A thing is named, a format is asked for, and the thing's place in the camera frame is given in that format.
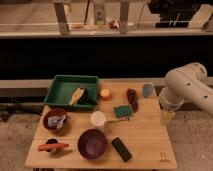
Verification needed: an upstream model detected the orange apple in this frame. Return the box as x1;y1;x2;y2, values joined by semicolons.
100;89;111;100

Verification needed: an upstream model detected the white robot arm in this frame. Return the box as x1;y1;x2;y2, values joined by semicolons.
158;62;213;126

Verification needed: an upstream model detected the black object in tray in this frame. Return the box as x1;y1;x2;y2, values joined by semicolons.
80;88;97;105

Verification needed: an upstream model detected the green plastic tray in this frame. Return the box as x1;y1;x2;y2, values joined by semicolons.
44;75;99;110

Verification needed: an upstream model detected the grey blue cup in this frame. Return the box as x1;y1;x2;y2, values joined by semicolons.
142;84;154;98

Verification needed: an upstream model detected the dark red grape bunch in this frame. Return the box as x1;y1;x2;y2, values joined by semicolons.
127;89;139;112

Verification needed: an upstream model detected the green sponge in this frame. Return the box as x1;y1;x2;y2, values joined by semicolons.
113;105;132;118

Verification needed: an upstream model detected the metal spoon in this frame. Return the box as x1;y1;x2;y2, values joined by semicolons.
105;117;130;129

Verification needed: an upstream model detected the black remote control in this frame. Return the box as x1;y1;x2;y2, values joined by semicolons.
111;137;132;162

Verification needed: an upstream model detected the white cup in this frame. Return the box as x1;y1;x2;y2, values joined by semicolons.
90;111;106;127

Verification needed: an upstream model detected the purple bowl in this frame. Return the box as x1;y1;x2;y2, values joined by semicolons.
77;129;107;160

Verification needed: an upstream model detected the black machine on shelf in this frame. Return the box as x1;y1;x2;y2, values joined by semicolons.
148;0;201;28

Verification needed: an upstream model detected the brown bowl with cloth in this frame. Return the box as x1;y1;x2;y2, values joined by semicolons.
43;108;68;132

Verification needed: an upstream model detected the crumpled white cloth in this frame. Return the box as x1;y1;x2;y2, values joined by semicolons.
47;115;66;129

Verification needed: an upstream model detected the small dark bowl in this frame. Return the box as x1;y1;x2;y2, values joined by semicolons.
44;138;62;155

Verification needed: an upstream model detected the orange carrot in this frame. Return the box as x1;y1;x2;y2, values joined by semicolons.
37;143;69;151

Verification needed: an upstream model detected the right metal shelf post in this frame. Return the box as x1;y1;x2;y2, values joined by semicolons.
119;0;129;34

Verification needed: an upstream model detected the metal shelf post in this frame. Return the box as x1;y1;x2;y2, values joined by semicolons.
53;0;69;34
119;0;129;34

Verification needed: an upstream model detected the left metal shelf post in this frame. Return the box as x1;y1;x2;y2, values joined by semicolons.
53;0;69;34

